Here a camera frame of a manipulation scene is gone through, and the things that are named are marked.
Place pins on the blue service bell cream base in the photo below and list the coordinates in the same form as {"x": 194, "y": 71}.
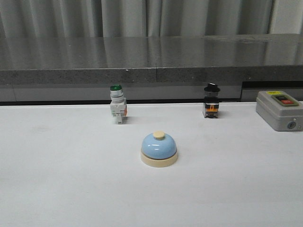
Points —
{"x": 159, "y": 150}

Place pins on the grey stone counter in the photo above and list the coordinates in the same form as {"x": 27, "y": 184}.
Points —
{"x": 78, "y": 70}

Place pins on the black selector switch orange body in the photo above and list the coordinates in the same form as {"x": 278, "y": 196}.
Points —
{"x": 211, "y": 101}

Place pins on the grey curtain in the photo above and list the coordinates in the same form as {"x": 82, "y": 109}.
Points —
{"x": 144, "y": 18}

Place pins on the green pushbutton switch white body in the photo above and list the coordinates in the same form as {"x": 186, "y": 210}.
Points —
{"x": 118, "y": 105}

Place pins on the grey control box red button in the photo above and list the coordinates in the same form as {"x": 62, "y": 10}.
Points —
{"x": 280, "y": 110}

